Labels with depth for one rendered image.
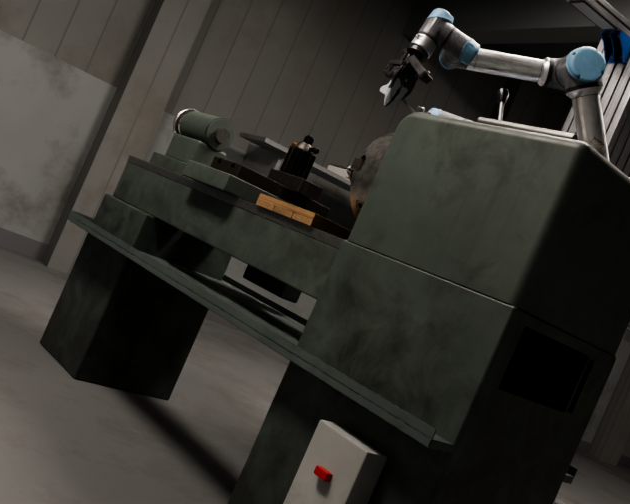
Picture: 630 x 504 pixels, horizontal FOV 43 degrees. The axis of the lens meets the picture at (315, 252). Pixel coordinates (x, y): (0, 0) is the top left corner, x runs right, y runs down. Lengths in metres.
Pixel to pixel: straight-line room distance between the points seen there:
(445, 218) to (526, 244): 0.25
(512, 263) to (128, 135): 4.16
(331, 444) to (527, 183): 0.75
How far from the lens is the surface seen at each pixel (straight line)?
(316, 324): 2.16
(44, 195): 5.79
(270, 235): 2.51
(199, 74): 6.04
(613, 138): 3.12
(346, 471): 1.88
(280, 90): 6.31
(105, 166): 5.66
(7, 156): 5.72
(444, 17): 2.66
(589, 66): 2.71
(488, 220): 1.89
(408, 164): 2.12
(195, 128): 3.32
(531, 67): 2.82
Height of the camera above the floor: 0.79
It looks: level
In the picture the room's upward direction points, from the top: 24 degrees clockwise
